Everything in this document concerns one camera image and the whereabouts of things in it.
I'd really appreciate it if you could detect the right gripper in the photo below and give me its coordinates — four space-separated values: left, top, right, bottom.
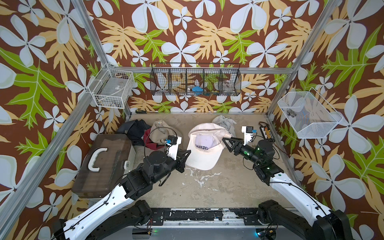
223 137 263 168

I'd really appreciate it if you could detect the cream pink baseball cap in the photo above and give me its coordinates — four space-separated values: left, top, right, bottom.
186 123 232 171

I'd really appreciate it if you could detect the beige baseball cap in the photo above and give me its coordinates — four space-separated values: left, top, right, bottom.
149 120 183 145

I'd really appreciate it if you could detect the maroon baseball cap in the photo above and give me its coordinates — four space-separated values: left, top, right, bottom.
143 129 168 151

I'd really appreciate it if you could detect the black baseball cap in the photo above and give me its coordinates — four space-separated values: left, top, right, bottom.
116 120 151 146

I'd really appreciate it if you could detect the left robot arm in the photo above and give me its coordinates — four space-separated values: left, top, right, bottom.
53 150 191 240

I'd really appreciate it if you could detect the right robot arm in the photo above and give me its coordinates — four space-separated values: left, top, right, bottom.
223 138 353 240

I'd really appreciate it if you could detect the white baseball cap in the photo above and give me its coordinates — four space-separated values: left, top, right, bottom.
212 115 237 137

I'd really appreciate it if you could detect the black orange device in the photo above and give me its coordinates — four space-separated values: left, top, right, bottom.
259 122 275 143

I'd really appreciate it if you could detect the blue object in basket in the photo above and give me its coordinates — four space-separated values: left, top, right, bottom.
192 86 204 95

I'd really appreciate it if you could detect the small dark object in basket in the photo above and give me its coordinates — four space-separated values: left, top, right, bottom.
287 109 297 118

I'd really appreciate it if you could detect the brown lidded storage box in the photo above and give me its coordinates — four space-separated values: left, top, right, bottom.
72 134 136 199

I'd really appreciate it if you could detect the white mesh basket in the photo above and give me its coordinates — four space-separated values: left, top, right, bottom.
278 88 343 139

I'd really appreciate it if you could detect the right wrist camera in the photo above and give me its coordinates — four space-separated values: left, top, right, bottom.
242 126 258 146

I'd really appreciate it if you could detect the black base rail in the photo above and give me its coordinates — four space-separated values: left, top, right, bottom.
137 208 270 226

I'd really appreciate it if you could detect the black wire basket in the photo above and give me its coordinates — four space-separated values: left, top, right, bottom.
149 63 242 96

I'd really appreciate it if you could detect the white wire basket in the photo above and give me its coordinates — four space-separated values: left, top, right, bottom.
88 66 135 109

